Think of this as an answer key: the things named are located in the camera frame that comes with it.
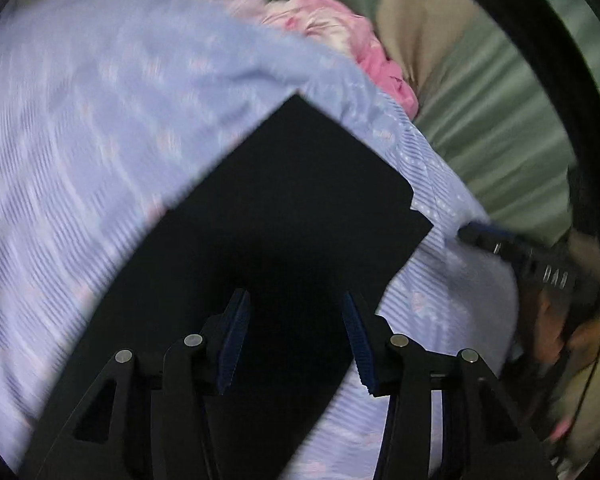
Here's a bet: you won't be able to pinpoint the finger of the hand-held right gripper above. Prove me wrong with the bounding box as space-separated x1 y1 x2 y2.
457 220 533 267

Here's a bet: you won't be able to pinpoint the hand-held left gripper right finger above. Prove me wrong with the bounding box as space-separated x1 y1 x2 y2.
342 290 557 480

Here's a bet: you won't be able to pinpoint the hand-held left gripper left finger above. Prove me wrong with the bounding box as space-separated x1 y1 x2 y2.
20 287 252 480

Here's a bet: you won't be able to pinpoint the black pants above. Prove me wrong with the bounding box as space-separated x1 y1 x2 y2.
20 92 434 480

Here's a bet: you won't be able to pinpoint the person's right hand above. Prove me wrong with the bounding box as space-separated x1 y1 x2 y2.
524 291 600 364

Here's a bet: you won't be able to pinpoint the green striped bed cover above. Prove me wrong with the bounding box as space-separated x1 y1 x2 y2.
200 0 583 243

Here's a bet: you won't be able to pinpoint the beige cloth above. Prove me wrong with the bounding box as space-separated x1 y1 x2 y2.
377 0 487 92

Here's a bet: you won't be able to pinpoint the blue striped floral bedsheet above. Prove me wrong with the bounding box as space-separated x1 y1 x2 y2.
0 0 522 480

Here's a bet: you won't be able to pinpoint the pink floral cloth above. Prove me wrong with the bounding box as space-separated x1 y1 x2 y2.
229 0 421 117

